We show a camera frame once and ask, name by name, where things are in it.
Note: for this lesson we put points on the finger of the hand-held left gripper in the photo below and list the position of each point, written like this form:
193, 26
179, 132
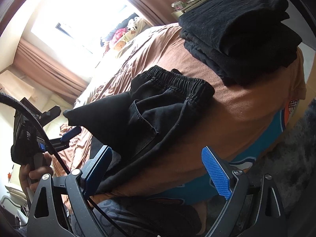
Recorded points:
71, 132
50, 112

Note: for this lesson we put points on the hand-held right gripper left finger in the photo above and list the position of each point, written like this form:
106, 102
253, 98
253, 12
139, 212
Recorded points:
98, 170

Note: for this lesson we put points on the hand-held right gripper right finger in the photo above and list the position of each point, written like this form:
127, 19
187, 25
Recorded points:
217, 172

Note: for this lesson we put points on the black pants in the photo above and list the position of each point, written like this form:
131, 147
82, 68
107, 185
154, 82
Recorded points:
148, 118

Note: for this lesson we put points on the person's left hand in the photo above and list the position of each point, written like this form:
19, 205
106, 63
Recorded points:
37, 171

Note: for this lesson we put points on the cream hanging cloth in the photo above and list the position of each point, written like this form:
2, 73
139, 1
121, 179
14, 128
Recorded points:
19, 86

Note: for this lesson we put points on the person's right leg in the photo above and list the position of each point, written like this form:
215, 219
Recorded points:
108, 212

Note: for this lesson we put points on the small orange toy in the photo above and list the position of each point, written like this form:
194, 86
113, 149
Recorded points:
8, 175

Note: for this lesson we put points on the pink curtain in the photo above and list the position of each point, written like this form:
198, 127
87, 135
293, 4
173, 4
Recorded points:
148, 7
49, 64

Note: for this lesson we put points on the cream pillow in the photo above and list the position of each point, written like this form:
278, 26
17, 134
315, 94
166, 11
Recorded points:
11, 190

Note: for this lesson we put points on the blue cartoon printed bed sheet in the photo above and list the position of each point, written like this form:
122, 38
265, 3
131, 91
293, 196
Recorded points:
271, 138

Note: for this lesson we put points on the brown blanket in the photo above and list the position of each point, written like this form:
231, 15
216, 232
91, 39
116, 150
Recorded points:
234, 108

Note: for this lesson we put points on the beige duvet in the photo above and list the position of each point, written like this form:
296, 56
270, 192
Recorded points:
111, 61

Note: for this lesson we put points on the dark grey shaggy rug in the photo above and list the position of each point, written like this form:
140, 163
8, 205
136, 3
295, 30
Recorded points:
296, 148

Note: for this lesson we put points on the orange plush toy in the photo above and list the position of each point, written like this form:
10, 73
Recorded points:
121, 45

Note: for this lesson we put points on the window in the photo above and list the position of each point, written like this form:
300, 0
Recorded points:
74, 17

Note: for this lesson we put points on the pink plush toy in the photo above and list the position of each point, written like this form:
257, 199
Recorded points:
118, 33

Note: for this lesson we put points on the white spotted plush toy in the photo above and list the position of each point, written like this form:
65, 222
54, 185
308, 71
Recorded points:
134, 21

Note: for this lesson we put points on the stack of folded black clothes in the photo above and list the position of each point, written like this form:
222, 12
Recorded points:
234, 29

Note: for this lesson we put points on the cream nightstand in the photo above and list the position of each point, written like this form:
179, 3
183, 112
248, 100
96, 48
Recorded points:
179, 13

